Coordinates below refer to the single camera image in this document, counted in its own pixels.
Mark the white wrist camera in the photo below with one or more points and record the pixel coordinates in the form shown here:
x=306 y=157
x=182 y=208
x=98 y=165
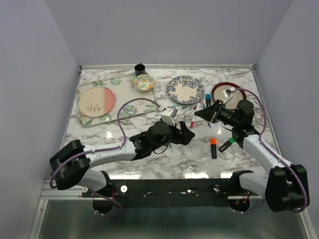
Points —
x=228 y=95
x=168 y=115

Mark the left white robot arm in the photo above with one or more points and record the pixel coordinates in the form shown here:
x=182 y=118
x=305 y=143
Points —
x=73 y=164

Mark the floral yellow bowl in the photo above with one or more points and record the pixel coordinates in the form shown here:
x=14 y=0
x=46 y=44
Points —
x=144 y=82

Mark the red rimmed brown plate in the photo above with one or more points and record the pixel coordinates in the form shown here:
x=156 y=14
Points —
x=219 y=93

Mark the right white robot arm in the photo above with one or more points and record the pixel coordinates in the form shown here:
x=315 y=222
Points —
x=286 y=188

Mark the blue black highlighter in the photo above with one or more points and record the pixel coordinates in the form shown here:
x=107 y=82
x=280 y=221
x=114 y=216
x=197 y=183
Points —
x=208 y=100

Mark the floral rectangular tray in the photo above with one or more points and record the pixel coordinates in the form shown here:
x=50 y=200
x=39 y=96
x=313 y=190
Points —
x=124 y=90

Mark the green capped white marker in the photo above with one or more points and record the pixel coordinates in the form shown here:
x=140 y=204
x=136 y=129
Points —
x=181 y=108

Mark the black mounting base bar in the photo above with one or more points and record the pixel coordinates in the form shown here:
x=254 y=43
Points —
x=144 y=193

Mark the pink cream round plate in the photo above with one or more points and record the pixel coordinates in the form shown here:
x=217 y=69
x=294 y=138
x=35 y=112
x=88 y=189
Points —
x=96 y=102

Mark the orange black highlighter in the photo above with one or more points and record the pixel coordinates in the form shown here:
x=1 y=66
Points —
x=213 y=148

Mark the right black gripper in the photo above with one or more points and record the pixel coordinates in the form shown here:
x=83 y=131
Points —
x=212 y=112

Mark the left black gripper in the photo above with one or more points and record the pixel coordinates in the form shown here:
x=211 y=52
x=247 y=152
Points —
x=184 y=138

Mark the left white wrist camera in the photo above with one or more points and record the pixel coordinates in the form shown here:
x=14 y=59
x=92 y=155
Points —
x=168 y=115

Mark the aluminium frame rail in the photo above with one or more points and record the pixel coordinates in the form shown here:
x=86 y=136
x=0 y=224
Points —
x=47 y=193

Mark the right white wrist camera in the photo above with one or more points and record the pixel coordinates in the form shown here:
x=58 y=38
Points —
x=228 y=95

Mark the blue floral plate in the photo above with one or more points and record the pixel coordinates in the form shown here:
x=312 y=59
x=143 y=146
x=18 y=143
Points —
x=185 y=90

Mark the green black highlighter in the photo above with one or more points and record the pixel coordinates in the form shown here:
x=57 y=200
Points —
x=226 y=145

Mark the black cup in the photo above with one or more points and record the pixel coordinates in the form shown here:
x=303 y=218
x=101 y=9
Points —
x=139 y=69

